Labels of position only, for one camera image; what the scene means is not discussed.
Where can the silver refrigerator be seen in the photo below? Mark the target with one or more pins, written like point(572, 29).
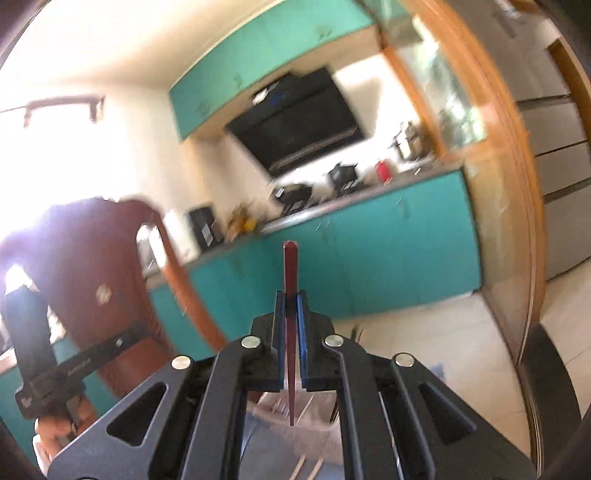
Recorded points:
point(563, 161)

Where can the black wok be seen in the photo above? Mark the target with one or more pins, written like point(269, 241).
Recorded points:
point(291, 196)

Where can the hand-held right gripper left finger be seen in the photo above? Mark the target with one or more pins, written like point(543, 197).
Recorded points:
point(280, 341)

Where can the person's left hand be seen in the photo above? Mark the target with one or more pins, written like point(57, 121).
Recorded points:
point(53, 431)

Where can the black range hood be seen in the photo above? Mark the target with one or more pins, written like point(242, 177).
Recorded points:
point(295, 120)

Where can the teal lower cabinets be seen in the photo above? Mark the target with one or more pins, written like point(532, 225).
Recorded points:
point(392, 240)

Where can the stainless steel pot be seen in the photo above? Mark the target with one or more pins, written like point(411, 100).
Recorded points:
point(406, 141)

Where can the grey plastic utensil holder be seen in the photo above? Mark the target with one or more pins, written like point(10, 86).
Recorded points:
point(318, 415)

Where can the teal upper cabinets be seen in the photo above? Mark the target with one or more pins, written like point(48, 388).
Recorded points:
point(258, 69)

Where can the black countertop appliance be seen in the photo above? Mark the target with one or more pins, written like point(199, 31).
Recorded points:
point(205, 228)

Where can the yellow food items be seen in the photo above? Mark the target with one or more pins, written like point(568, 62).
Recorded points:
point(242, 224)

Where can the teal cabinets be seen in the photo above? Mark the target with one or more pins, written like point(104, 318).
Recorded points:
point(258, 69)
point(392, 240)

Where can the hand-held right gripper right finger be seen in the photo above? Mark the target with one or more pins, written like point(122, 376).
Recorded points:
point(303, 341)

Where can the pile of chopsticks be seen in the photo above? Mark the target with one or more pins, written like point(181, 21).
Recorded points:
point(300, 464)

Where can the wooden framed glass door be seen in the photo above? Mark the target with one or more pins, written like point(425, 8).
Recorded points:
point(461, 115)

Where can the grey kitchen countertop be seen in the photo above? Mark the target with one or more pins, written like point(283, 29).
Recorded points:
point(295, 217)

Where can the reddish brown chopstick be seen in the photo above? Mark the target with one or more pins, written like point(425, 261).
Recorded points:
point(291, 277)

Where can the black cooking pot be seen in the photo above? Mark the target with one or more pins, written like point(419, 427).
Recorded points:
point(344, 177)

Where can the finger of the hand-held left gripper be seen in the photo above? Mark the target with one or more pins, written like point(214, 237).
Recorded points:
point(27, 327)

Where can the carved wooden chair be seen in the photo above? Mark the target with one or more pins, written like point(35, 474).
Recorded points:
point(92, 249)

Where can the red bottle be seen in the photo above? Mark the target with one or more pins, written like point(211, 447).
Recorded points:
point(383, 170)

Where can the dark curtain rod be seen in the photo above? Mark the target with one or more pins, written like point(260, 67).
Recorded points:
point(60, 107)

